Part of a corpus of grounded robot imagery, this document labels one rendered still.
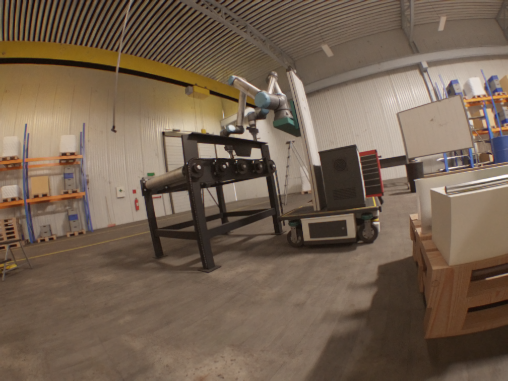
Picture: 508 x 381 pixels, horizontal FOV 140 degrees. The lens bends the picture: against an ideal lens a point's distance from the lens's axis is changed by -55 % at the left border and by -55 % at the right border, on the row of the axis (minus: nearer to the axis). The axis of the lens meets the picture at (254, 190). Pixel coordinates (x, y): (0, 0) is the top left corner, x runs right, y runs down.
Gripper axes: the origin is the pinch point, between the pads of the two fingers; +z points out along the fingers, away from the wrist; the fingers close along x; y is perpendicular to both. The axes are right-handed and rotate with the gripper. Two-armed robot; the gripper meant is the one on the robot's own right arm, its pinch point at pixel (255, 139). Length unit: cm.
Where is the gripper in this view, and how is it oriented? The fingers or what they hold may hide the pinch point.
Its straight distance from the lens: 240.0
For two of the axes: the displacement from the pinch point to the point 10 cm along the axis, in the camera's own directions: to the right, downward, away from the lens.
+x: 5.9, -1.0, 8.0
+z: 1.6, 9.9, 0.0
